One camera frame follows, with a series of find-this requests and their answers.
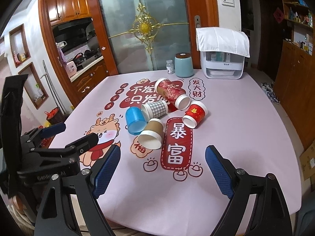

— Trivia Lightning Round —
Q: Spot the brown sleeve paper cup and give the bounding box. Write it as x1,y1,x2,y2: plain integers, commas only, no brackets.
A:
138,118,164,150

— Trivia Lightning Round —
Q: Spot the blue plastic cup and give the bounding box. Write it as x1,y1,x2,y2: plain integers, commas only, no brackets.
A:
125,107,147,135

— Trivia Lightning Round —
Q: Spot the grey checkered paper cup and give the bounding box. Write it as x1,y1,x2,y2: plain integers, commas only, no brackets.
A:
141,100,168,122

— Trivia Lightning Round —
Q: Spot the tall red patterned paper cup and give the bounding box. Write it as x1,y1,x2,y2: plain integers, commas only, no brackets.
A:
154,78,191,110

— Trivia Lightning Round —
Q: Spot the small red paper cup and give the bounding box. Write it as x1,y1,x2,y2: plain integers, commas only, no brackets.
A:
182,101,208,129

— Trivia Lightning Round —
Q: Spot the basket with red items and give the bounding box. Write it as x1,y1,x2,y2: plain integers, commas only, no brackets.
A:
45,107,66,125

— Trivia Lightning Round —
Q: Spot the cardboard box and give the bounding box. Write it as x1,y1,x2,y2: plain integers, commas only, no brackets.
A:
299,141,315,180

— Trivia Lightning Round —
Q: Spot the pink rice cooker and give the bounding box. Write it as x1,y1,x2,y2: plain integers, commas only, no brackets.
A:
65,61,77,78

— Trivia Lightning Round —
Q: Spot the small white pill bottle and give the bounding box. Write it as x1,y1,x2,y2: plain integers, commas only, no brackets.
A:
166,60,175,74

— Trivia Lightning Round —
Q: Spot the light blue ceramic jar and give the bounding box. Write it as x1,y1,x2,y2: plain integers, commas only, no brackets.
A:
175,53,194,78

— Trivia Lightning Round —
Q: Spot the wooden shelf cabinet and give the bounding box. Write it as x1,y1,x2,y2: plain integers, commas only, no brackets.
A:
274,0,314,148

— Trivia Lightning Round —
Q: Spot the frosted glass sliding door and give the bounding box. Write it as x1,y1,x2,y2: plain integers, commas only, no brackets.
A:
85,0,220,76

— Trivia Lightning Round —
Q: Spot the white desktop storage box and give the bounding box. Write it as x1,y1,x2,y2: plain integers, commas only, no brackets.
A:
200,52,245,79

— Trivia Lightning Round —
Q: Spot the white cloth cover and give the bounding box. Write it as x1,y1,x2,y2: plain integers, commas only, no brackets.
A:
196,27,250,58

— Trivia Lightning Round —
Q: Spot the wooden kitchen wall cabinet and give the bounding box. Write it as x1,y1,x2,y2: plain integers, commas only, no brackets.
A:
45,0,91,26

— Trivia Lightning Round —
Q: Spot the white wall switch panel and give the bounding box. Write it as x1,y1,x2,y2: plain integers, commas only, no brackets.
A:
221,0,235,7

